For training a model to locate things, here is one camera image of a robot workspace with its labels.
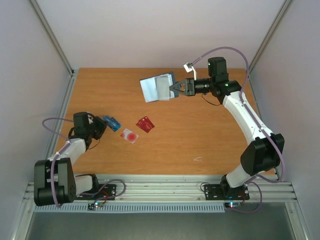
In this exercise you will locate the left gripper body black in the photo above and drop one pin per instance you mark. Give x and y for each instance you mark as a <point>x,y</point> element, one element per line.
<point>99,129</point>

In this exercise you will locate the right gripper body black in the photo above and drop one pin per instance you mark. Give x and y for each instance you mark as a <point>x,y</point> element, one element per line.
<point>190,86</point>

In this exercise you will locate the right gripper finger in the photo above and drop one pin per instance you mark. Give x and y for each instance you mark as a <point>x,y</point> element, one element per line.
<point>179,85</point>
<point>177,92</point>

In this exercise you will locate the blue VIP card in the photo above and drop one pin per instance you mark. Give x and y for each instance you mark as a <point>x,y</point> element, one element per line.
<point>107,118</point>

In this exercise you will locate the blue card holder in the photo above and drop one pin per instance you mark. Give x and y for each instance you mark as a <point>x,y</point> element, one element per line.
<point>157,88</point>

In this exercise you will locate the white card red circle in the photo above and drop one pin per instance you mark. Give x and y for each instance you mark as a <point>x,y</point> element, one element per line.
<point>129,135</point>

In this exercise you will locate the red VIP card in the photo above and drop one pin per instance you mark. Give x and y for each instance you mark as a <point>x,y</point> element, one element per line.
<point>147,131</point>

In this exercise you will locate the small blue card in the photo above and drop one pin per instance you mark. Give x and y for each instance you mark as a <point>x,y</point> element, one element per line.
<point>114,125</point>

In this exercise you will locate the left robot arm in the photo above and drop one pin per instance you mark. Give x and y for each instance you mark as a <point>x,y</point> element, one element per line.
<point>54,179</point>

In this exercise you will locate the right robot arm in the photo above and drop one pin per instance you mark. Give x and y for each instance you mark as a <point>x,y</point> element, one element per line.
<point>264,148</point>

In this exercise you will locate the left circuit board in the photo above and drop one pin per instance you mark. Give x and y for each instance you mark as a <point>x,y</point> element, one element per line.
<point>95,206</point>

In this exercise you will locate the circuit board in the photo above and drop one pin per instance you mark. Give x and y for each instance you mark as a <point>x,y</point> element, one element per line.
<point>233,205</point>
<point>95,206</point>

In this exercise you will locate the right circuit board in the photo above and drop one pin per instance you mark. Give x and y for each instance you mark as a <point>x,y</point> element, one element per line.
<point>233,205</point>

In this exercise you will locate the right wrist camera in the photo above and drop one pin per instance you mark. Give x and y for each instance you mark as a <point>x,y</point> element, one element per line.
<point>189,67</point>

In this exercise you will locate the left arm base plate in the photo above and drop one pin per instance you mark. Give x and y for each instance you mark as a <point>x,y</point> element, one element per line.
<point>110,190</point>

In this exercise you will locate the blue slotted cable duct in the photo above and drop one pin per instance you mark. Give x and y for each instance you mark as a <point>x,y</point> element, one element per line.
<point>134,208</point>

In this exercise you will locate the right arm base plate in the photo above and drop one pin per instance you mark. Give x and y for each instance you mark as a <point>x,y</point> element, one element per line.
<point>214,192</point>

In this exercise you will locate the right rear aluminium post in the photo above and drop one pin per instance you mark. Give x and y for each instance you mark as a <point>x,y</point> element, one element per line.
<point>285,6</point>

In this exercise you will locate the aluminium post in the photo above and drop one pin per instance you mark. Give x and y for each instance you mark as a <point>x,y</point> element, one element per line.
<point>44,22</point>
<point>285,6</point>

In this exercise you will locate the left rear aluminium post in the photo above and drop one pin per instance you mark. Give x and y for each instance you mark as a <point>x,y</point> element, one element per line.
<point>44,22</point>

